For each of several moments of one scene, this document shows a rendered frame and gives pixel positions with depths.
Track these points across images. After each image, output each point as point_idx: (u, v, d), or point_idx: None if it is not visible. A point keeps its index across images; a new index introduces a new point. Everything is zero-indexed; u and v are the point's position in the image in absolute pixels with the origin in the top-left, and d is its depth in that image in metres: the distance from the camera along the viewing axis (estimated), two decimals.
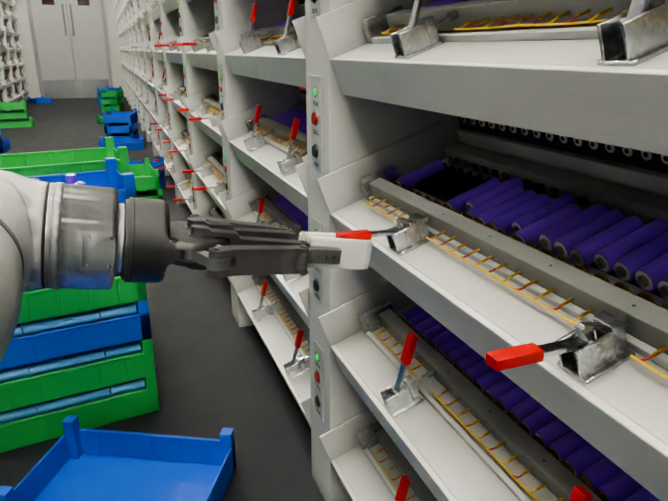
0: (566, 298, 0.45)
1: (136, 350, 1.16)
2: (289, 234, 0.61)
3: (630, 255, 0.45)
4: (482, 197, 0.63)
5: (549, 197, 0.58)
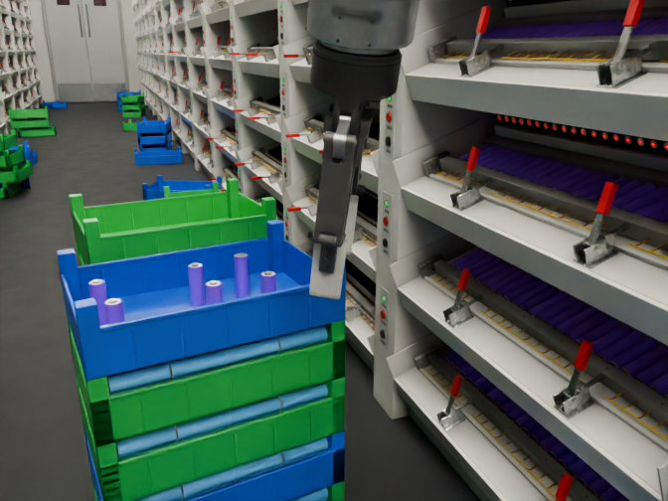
0: None
1: (323, 498, 0.82)
2: (353, 184, 0.63)
3: None
4: None
5: None
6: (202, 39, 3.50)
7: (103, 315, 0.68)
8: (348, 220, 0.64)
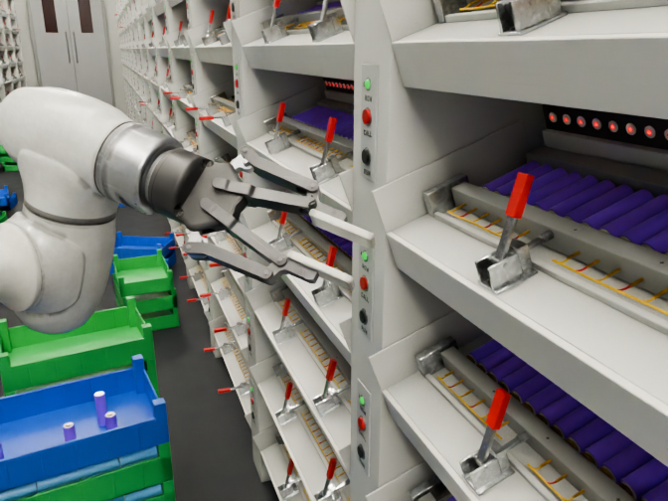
0: None
1: None
2: (316, 196, 0.62)
3: None
4: None
5: None
6: None
7: None
8: (344, 218, 0.61)
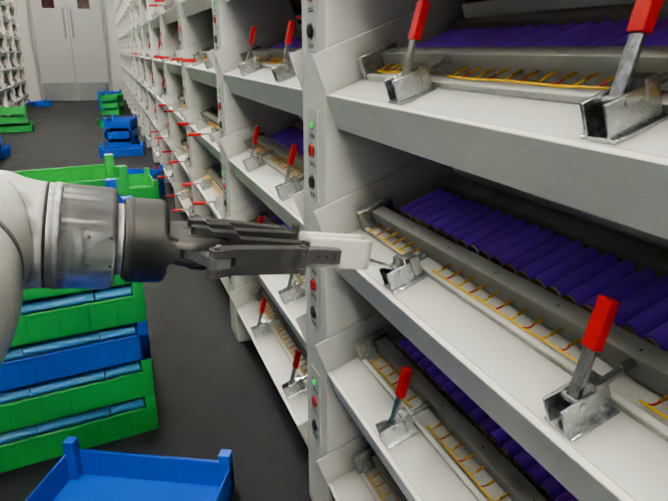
0: (574, 338, 0.47)
1: (136, 370, 1.17)
2: (289, 234, 0.61)
3: None
4: (476, 235, 0.64)
5: (552, 232, 0.60)
6: None
7: (451, 207, 0.72)
8: None
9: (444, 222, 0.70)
